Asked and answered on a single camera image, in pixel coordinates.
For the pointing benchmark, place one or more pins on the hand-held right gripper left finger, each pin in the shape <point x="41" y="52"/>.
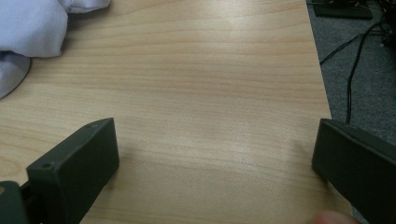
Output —
<point x="73" y="168"/>

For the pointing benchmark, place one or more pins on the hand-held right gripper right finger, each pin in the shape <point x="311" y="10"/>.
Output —
<point x="358" y="165"/>

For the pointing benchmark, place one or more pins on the pale lilac cloth garment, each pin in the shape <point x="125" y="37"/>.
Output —
<point x="29" y="28"/>

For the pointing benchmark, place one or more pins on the black stand base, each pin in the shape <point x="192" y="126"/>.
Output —
<point x="341" y="10"/>

